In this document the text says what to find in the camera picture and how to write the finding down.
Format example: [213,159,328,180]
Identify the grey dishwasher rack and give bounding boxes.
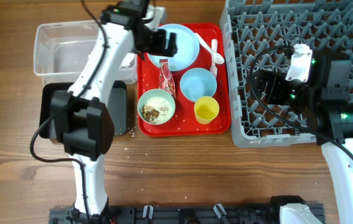
[220,0,353,148]

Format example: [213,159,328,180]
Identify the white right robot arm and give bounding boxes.
[247,45,353,223]

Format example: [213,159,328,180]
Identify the green bowl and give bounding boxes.
[137,89,176,125]

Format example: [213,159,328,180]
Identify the red serving tray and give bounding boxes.
[138,23,231,137]

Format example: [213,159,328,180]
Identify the yellow plastic cup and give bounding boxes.
[194,96,220,124]

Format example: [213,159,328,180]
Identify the red snack wrapper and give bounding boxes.
[159,59,176,98]

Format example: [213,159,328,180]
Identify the black plastic tray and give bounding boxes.
[39,80,127,136]

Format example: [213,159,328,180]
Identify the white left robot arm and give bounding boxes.
[29,1,177,223]

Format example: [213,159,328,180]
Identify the light blue bowl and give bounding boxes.
[179,68,217,102]

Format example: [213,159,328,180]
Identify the rice and food scraps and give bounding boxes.
[139,96,174,124]

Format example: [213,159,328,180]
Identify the white plastic spoon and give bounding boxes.
[195,33,225,64]

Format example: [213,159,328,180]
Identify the white plastic fork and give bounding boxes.
[210,39,218,78]

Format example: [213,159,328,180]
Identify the light blue plate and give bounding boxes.
[148,24,200,72]

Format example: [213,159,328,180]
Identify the clear plastic bin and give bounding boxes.
[33,19,138,86]

